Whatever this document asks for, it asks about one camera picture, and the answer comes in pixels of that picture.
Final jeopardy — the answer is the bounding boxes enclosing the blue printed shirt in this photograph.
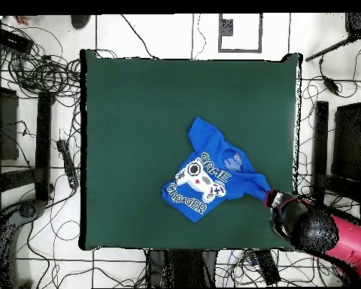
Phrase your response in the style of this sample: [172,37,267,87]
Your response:
[161,116,272,224]

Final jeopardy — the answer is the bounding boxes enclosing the dark flat panel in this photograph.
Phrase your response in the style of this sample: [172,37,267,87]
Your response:
[331,101,361,183]
[0,85,20,162]

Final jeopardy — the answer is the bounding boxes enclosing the black power strip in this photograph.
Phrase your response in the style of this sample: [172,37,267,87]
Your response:
[252,249,281,286]
[56,138,80,190]

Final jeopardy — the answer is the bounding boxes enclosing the black upright bar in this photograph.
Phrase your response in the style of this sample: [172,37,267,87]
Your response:
[311,100,329,205]
[35,91,53,202]

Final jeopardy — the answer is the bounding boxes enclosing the black power adapter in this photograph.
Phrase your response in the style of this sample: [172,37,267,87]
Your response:
[322,76,341,95]

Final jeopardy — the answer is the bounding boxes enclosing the dark green table cloth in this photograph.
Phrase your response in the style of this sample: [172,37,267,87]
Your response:
[77,48,304,252]

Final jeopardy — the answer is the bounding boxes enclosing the black slanted rod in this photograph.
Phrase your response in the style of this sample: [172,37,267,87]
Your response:
[305,35,354,62]

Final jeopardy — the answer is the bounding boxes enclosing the small grey square plate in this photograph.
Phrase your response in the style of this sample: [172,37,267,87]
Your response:
[220,18,235,37]

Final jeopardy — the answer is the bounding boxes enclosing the black corner equipment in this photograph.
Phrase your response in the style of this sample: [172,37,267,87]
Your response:
[344,12,361,38]

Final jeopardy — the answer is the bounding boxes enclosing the black round stand base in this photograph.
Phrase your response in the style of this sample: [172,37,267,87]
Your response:
[17,199,47,220]

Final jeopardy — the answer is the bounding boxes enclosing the dark oval shoe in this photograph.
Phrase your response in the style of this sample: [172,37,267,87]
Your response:
[70,14,93,30]

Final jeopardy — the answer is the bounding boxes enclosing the black electronics box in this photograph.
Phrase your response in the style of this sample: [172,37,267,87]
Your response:
[0,26,35,55]

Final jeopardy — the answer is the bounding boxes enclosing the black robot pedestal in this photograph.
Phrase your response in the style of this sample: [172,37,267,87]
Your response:
[146,249,219,288]

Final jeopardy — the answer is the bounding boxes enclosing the grey rectangular floor frame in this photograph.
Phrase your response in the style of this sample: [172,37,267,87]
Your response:
[218,13,263,54]

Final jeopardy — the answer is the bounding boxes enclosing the tangled black cables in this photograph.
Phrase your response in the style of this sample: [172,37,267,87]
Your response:
[0,17,83,106]

